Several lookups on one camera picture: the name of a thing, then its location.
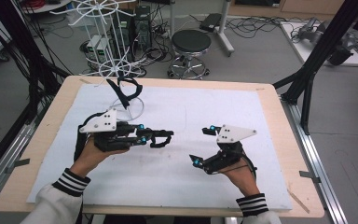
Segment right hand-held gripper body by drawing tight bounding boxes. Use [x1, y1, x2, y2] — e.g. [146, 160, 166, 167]
[203, 124, 258, 175]

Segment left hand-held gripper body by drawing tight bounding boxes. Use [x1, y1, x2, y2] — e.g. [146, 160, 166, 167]
[78, 107, 147, 153]

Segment black strap with buckle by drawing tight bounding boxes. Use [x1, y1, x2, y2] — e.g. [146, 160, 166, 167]
[106, 77, 144, 110]

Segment white wire rack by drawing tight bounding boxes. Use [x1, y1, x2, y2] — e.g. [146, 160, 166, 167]
[49, 0, 147, 123]

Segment person's left hand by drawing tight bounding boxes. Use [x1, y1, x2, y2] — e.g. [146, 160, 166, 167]
[69, 137, 131, 179]

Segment person's right hand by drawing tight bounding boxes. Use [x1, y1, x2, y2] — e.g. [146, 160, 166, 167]
[222, 161, 261, 198]

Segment white table mat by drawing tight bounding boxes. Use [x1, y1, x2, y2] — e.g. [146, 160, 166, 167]
[26, 83, 294, 211]

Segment silver small box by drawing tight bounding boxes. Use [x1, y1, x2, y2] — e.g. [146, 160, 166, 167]
[96, 36, 110, 63]
[86, 35, 102, 63]

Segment black computer tower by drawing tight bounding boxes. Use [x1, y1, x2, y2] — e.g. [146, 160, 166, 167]
[134, 5, 152, 52]
[110, 8, 136, 63]

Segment black round stool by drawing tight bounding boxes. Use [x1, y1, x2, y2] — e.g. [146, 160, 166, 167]
[167, 29, 213, 80]

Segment black power box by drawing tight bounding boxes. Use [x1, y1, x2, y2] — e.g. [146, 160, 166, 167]
[199, 12, 223, 33]

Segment black metal stand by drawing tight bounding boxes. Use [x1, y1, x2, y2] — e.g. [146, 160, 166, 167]
[0, 0, 64, 186]

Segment white floor platform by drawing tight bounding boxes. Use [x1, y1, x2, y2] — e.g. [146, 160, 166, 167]
[279, 21, 358, 68]

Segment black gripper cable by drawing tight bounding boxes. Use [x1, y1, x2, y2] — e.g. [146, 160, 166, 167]
[227, 154, 258, 181]
[74, 112, 106, 162]

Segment aluminium rail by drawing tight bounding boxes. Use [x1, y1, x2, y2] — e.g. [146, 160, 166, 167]
[280, 95, 350, 224]
[0, 122, 37, 204]

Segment black frame strut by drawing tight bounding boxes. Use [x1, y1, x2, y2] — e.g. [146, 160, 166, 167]
[272, 0, 358, 135]

